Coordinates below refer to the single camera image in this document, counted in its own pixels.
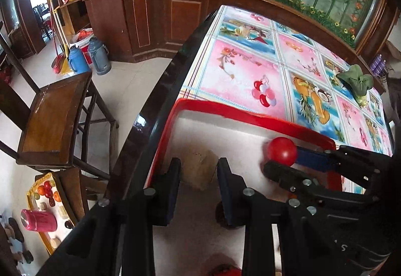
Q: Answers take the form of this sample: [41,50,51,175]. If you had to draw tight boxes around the group of assorted produce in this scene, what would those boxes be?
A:
[33,180,74,247]

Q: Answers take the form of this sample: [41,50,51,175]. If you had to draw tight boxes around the red and white tray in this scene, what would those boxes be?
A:
[146,98,343,276]

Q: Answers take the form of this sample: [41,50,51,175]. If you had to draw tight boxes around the wooden chair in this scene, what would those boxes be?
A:
[34,166,110,222]
[0,20,120,179]

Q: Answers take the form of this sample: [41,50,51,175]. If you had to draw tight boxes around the red broom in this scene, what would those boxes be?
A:
[48,0,65,74]

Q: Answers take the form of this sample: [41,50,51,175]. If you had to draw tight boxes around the small cherry tomato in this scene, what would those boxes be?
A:
[209,263,243,276]

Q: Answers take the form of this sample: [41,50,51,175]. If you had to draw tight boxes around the green bok choy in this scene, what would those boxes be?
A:
[336,64,374,107]

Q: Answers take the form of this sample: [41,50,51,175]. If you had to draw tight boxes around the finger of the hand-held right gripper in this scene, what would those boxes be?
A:
[262,160,377,218]
[295,144,389,189]

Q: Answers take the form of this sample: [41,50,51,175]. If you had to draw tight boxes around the dark wooden table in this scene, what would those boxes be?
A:
[105,6,226,201]

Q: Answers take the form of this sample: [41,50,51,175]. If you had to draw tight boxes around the grey thermos flask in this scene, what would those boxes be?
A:
[88,37,112,76]

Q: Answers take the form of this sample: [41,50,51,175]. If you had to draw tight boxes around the beige food chunk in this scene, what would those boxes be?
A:
[180,147,219,190]

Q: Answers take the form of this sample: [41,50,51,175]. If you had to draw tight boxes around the red tomato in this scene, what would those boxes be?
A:
[267,137,297,166]

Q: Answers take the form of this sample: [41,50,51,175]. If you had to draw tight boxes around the dark slipper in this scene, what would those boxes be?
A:
[8,217,25,243]
[19,249,34,264]

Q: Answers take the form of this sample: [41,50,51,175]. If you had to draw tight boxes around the fruit print tablecloth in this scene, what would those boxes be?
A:
[180,6,393,195]

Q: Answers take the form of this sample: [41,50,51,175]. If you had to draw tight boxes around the yellow dustpan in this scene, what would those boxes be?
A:
[53,6,72,76]

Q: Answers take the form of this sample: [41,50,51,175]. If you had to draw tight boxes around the white and red bucket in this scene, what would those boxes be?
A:
[69,28,94,65]

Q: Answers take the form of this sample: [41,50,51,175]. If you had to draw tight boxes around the pink thermos cup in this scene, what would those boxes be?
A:
[20,209,58,232]

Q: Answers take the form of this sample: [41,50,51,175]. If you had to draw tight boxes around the blue thermos flask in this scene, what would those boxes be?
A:
[68,45,92,74]

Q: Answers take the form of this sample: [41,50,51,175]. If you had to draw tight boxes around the dark purple plum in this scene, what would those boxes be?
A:
[215,202,248,229]

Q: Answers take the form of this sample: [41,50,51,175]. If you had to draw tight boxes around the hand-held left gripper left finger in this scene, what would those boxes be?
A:
[36,157,182,276]

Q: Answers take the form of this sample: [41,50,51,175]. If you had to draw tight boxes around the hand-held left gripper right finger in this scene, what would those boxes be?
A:
[217,157,342,276]

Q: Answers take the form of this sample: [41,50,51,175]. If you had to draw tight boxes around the purple bottles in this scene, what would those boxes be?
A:
[370,54,386,77]

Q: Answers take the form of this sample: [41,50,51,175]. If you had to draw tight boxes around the wooden cabinet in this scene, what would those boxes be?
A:
[41,0,387,95]

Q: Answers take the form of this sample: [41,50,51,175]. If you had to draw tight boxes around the yellow tray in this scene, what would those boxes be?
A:
[27,172,79,256]

